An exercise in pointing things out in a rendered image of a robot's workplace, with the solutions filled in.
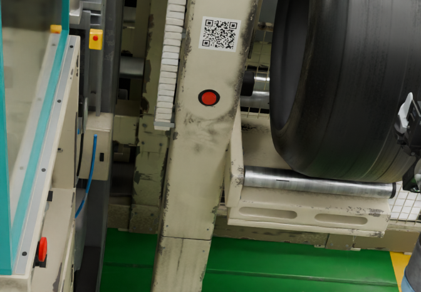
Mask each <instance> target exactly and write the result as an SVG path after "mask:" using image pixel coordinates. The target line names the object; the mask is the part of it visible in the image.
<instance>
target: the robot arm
mask: <svg viewBox="0 0 421 292"><path fill-rule="evenodd" d="M392 133H393V136H394V138H395V140H396V141H397V144H400V145H401V147H402V149H403V152H405V153H406V154H408V155H409V156H411V157H416V161H415V162H414V163H413V164H412V166H411V167H410V168H409V169H408V170H407V171H406V173H405V174H404V175H403V177H402V189H403V190H407V191H410V192H413V193H420V194H421V102H420V101H417V104H415V102H414V100H413V95H412V93H409V94H408V97H407V99H406V100H405V103H404V104H403V105H402V106H401V107H400V110H399V113H398V116H397V119H396V122H395V124H394V126H393V130H392ZM403 273H404V275H403V278H402V282H401V290H402V292H421V232H420V235H419V237H418V239H417V242H416V244H415V247H414V249H413V252H412V255H411V257H410V260H409V262H408V264H407V265H406V267H405V269H404V272H403Z"/></svg>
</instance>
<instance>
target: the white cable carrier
mask: <svg viewBox="0 0 421 292"><path fill-rule="evenodd" d="M185 4H186V0H168V2H167V14H166V20H165V30H164V41H163V47H162V59H161V64H160V77H159V85H158V93H157V104H156V109H155V121H156V122H169V123H170V122H174V120H175V113H172V106H173V100H174V92H175V82H176V76H177V67H178V61H179V51H180V43H181V38H185V35H186V29H185V28H183V23H184V13H185ZM154 129H157V130H170V127H159V126H154Z"/></svg>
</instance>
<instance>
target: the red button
mask: <svg viewBox="0 0 421 292"><path fill-rule="evenodd" d="M202 101H203V102H204V103H205V104H207V105H211V104H213V103H215V101H216V95H215V94H214V93H212V92H206V93H204V94H203V96H202Z"/></svg>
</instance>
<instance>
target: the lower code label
mask: <svg viewBox="0 0 421 292"><path fill-rule="evenodd" d="M240 26H241V20H235V19H224V18H213V17H207V16H203V18H202V27H201V32H200V40H199V48H202V49H208V50H219V51H231V52H236V47H237V40H238V36H239V30H240Z"/></svg>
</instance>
